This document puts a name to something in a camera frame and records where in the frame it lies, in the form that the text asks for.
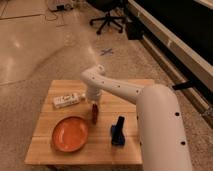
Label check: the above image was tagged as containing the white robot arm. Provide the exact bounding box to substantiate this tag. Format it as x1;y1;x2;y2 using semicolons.
81;65;193;171

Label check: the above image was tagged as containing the white tube with cap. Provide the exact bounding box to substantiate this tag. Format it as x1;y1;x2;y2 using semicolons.
53;93;86;109

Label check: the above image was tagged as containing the wooden table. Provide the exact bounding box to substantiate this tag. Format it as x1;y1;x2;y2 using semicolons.
25;80;142;166

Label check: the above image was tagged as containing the dark blue spray bottle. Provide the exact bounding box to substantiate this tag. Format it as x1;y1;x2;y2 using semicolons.
110;116;125;146

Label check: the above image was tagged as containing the orange plate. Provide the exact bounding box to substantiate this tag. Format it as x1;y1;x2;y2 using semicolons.
51;116;89;152

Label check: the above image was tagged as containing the black box on floor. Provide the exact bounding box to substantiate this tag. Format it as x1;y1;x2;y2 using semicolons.
125;22;144;40

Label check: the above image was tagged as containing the black office chair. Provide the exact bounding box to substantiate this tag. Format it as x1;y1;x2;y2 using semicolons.
86;0;126;35

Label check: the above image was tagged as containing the long white bench edge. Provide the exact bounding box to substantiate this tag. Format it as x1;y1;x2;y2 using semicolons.
128;0;213;91

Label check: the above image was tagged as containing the grey device with cables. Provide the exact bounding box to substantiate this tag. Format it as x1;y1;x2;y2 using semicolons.
45;0;74;11

